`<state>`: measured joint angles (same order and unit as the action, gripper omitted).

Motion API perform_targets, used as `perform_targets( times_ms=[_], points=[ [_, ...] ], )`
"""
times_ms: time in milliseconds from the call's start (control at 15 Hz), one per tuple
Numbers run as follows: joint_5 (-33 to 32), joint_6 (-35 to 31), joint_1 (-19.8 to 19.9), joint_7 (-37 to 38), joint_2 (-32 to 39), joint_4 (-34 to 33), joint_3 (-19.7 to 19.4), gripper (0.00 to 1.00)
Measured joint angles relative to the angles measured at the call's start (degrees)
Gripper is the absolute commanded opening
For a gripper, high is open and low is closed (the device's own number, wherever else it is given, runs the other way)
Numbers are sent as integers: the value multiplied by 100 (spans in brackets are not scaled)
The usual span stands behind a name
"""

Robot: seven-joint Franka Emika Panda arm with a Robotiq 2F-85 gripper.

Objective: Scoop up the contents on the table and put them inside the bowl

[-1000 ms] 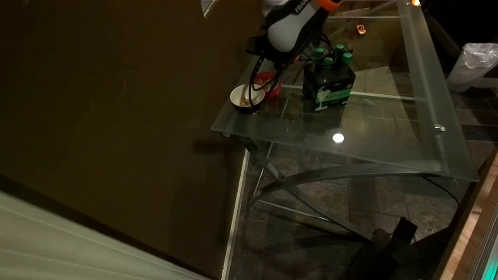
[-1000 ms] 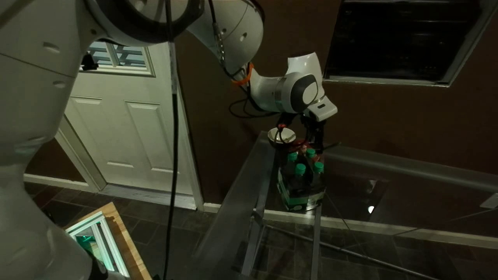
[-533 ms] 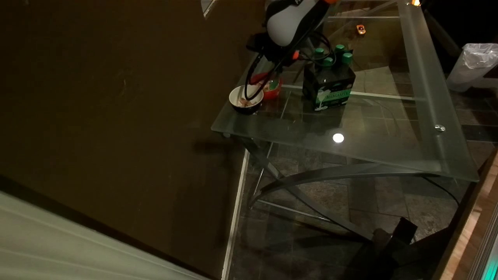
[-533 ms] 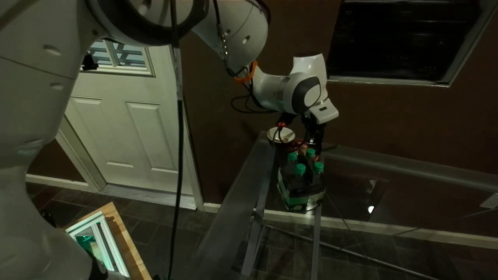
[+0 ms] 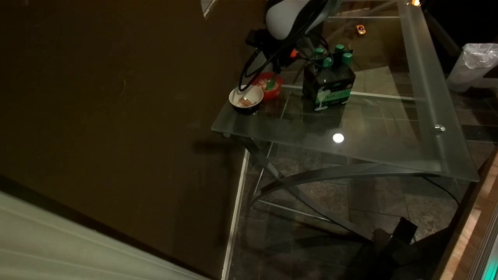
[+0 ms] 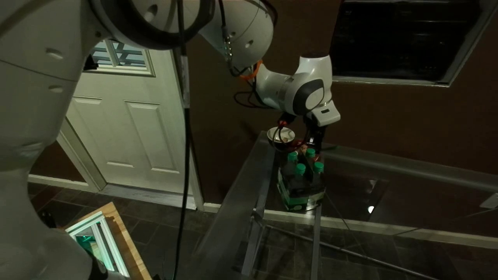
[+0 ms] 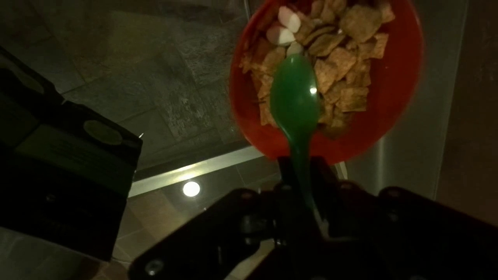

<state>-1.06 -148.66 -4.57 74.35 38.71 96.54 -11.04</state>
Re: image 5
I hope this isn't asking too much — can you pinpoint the green plastic spoon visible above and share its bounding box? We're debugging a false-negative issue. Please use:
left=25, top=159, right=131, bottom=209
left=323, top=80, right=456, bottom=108
left=259, top=75, right=281, bottom=91

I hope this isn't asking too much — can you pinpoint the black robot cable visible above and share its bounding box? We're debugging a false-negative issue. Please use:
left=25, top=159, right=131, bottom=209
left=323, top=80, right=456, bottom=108
left=237, top=30, right=333, bottom=94

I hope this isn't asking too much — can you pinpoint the cereal heap in white bowl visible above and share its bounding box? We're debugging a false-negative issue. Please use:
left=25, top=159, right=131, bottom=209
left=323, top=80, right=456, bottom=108
left=239, top=96, right=259, bottom=110

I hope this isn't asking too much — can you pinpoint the glass table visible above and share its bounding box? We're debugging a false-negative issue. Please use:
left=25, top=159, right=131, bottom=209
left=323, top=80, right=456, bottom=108
left=243, top=142, right=469, bottom=248

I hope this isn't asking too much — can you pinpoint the black cardboard bottle carrier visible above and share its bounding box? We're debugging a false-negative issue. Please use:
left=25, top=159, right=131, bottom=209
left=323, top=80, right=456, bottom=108
left=302, top=61, right=358, bottom=113

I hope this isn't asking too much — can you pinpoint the red plastic bowl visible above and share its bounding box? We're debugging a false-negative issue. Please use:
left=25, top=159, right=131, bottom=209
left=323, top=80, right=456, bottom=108
left=256, top=72, right=285, bottom=102

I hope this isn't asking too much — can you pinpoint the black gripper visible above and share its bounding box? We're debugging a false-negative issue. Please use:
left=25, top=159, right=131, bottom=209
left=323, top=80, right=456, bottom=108
left=245, top=29, right=313, bottom=75

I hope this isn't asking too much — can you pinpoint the white ceramic bowl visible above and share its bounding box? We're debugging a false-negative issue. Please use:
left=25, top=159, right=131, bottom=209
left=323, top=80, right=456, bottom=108
left=228, top=83, right=267, bottom=111

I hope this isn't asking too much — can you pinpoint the white plastic trash bag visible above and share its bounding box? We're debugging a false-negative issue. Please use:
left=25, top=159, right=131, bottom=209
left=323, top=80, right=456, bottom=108
left=447, top=41, right=498, bottom=96

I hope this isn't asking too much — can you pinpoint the cereal heap in red bowl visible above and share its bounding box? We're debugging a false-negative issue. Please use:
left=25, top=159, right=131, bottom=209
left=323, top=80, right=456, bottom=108
left=260, top=77, right=281, bottom=94

